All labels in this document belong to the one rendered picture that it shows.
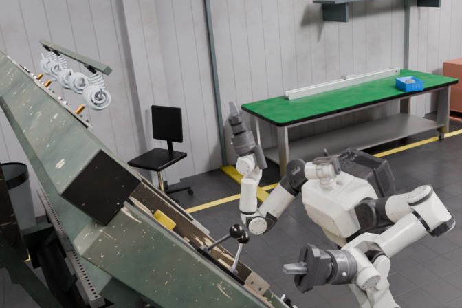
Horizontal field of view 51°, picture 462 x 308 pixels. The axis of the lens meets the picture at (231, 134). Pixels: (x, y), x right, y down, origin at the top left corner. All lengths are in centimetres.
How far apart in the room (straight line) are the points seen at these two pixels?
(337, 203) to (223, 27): 373
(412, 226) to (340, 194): 44
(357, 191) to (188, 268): 98
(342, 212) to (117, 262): 106
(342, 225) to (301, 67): 412
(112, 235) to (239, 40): 462
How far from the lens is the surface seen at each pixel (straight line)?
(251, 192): 198
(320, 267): 132
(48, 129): 106
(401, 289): 361
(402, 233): 143
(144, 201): 162
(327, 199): 181
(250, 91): 551
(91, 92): 144
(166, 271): 92
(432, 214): 145
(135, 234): 87
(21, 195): 460
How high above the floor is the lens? 214
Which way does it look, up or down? 19 degrees down
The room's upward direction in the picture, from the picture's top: 6 degrees counter-clockwise
